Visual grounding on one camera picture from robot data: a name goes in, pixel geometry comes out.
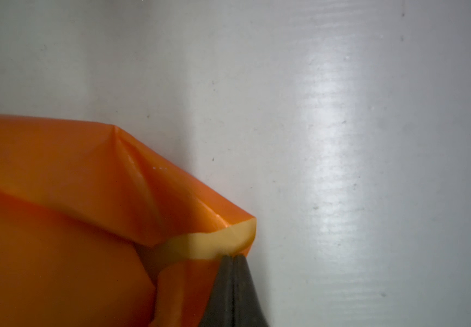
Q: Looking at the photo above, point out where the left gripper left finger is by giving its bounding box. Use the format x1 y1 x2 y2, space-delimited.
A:
199 256 233 327

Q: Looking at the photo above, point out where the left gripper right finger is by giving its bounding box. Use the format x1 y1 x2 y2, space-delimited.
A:
233 254 269 327

